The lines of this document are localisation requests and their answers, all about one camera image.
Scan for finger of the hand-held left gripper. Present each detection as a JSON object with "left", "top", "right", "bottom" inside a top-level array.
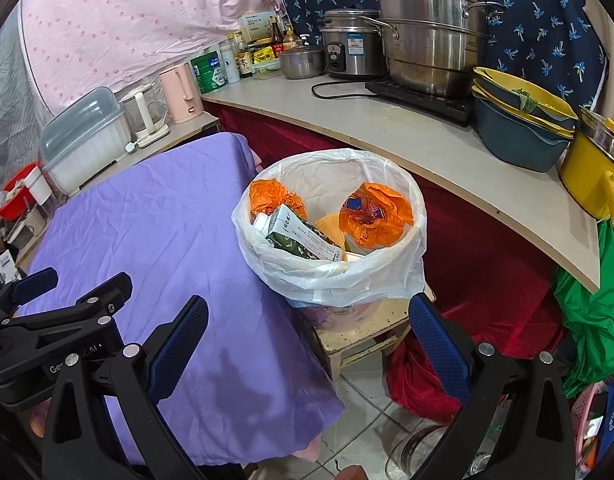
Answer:
[
  {"left": 0, "top": 272, "right": 134, "bottom": 333},
  {"left": 0, "top": 267, "right": 58, "bottom": 313}
]

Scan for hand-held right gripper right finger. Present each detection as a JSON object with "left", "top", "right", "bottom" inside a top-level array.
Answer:
[{"left": 408, "top": 291, "right": 578, "bottom": 480}]

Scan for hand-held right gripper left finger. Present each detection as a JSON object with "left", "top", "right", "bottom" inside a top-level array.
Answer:
[{"left": 41, "top": 295, "right": 209, "bottom": 480}]

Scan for orange printed plastic bag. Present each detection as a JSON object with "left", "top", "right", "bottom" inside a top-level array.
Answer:
[{"left": 338, "top": 182, "right": 414, "bottom": 251}]

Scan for dark green printed carton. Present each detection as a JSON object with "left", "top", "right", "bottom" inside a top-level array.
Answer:
[{"left": 264, "top": 205, "right": 341, "bottom": 262}]

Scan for orange foam net sleeve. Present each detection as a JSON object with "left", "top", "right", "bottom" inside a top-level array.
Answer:
[{"left": 314, "top": 212, "right": 345, "bottom": 251}]

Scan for red-orange plastic bag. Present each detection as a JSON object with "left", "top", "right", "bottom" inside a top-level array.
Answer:
[{"left": 249, "top": 179, "right": 308, "bottom": 221}]

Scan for waste bin with white liner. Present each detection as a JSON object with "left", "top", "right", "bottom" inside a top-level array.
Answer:
[{"left": 231, "top": 148, "right": 428, "bottom": 331}]

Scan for cardboard box with green print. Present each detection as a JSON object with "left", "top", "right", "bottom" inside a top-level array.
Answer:
[{"left": 0, "top": 250, "right": 18, "bottom": 286}]

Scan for red plastic bag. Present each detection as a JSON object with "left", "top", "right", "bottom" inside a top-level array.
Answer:
[{"left": 385, "top": 332, "right": 468, "bottom": 423}]

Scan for small wooden stool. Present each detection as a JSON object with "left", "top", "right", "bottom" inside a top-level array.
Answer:
[{"left": 312, "top": 285, "right": 438, "bottom": 381}]

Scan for dark red curtain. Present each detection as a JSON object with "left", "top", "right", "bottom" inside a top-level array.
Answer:
[{"left": 202, "top": 100, "right": 568, "bottom": 361}]

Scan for red basin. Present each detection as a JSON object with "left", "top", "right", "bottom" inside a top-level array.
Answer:
[{"left": 0, "top": 162, "right": 40, "bottom": 221}]

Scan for white cup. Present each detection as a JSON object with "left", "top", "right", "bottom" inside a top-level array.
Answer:
[{"left": 24, "top": 167, "right": 53, "bottom": 206}]

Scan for purple tablecloth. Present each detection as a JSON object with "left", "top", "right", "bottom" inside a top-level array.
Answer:
[{"left": 17, "top": 132, "right": 345, "bottom": 463}]

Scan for glass jar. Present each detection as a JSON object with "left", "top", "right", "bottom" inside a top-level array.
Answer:
[{"left": 384, "top": 422, "right": 502, "bottom": 480}]

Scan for dish drainer with grey-blue lid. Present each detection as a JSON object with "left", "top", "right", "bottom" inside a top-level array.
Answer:
[{"left": 40, "top": 86, "right": 130, "bottom": 196}]

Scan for green plastic bag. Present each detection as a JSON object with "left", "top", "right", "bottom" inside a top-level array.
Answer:
[{"left": 552, "top": 220, "right": 614, "bottom": 401}]

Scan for pink plastic basket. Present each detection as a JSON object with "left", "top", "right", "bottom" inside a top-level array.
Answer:
[{"left": 577, "top": 380, "right": 614, "bottom": 480}]

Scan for low side cabinet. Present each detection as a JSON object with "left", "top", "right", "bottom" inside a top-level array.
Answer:
[{"left": 72, "top": 110, "right": 220, "bottom": 186}]

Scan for silver foil sheet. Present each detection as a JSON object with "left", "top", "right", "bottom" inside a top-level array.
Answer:
[{"left": 0, "top": 25, "right": 43, "bottom": 161}]

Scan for grey curved counter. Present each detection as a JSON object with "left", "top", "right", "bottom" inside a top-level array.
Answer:
[{"left": 199, "top": 72, "right": 602, "bottom": 295}]

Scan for pink electric kettle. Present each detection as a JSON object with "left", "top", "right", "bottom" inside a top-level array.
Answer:
[{"left": 159, "top": 64, "right": 204, "bottom": 125}]

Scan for stacked teal and yellow basins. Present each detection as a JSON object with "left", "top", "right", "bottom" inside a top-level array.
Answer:
[{"left": 472, "top": 66, "right": 579, "bottom": 173}]

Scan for yellow electric pot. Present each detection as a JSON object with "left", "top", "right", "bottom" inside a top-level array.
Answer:
[{"left": 559, "top": 107, "right": 614, "bottom": 236}]

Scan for black induction cooker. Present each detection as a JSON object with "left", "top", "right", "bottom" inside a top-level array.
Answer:
[{"left": 364, "top": 77, "right": 478, "bottom": 127}]

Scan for green tin can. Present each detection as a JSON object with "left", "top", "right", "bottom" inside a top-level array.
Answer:
[{"left": 190, "top": 52, "right": 228, "bottom": 95}]

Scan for white bottle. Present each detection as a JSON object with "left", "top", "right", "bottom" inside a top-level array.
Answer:
[{"left": 219, "top": 44, "right": 242, "bottom": 84}]

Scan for dark sauce bottle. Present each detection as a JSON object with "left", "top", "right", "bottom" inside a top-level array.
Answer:
[{"left": 236, "top": 35, "right": 254, "bottom": 79}]

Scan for clear food container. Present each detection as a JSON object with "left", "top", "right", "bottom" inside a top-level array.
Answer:
[{"left": 250, "top": 58, "right": 282, "bottom": 81}]

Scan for pink dotted cloth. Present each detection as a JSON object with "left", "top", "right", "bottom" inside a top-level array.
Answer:
[{"left": 20, "top": 0, "right": 298, "bottom": 111}]

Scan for large steel steamer pot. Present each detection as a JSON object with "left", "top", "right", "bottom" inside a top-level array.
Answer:
[{"left": 359, "top": 0, "right": 508, "bottom": 98}]

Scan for small steel pot with lid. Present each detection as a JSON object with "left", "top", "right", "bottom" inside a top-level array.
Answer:
[{"left": 278, "top": 42, "right": 325, "bottom": 80}]

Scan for red label sauce bottle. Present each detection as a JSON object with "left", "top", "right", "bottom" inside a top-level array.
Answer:
[{"left": 269, "top": 16, "right": 285, "bottom": 58}]

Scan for steel rice cooker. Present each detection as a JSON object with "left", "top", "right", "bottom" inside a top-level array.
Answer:
[{"left": 319, "top": 8, "right": 388, "bottom": 79}]

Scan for white and green box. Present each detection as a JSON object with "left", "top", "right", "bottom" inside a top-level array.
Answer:
[{"left": 238, "top": 10, "right": 279, "bottom": 43}]

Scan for dark blue patterned cloth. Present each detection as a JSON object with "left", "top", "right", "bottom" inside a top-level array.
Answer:
[{"left": 279, "top": 0, "right": 608, "bottom": 111}]

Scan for glass kettle with white handle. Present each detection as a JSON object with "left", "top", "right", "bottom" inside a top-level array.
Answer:
[{"left": 120, "top": 81, "right": 170, "bottom": 148}]

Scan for black power cable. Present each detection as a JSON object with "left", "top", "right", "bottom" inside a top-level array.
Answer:
[{"left": 312, "top": 80, "right": 370, "bottom": 100}]

